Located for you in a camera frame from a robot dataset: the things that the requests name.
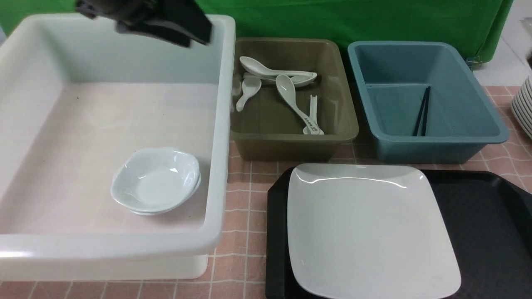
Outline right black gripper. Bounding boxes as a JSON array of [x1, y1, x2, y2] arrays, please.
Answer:
[[75, 0, 213, 47]]

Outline white spoon with lettering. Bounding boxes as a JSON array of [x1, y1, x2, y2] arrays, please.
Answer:
[[276, 74, 322, 135]]

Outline white bowl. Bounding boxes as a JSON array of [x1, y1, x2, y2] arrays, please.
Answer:
[[110, 147, 202, 215], [125, 172, 202, 216]]

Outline black chopstick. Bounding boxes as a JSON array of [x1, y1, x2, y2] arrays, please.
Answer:
[[421, 86, 431, 136], [412, 91, 426, 136]]

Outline white square plate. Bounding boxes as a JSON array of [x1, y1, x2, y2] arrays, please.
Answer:
[[287, 163, 462, 299]]

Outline white spoon top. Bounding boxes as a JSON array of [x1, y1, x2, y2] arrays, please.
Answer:
[[239, 56, 318, 78]]

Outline white spoon left small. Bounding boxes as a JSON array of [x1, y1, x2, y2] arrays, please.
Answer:
[[235, 76, 262, 112]]

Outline olive green plastic bin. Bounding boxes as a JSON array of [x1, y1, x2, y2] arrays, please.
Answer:
[[230, 37, 360, 161]]

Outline large white plastic bin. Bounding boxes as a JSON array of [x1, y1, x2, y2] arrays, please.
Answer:
[[0, 14, 236, 281]]

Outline white spoon right side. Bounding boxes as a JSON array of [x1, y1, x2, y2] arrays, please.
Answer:
[[303, 95, 324, 135]]

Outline pink checkered tablecloth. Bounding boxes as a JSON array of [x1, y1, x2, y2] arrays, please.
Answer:
[[1, 86, 531, 299]]

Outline blue plastic bin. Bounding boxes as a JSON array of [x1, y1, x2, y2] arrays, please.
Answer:
[[347, 41, 510, 164]]

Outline green cloth backdrop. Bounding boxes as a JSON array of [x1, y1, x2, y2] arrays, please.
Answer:
[[0, 0, 514, 65]]

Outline stack of white plates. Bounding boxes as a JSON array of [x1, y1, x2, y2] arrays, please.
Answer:
[[511, 75, 532, 139]]

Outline black plastic tray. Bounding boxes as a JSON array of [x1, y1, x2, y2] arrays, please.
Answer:
[[265, 168, 532, 299]]

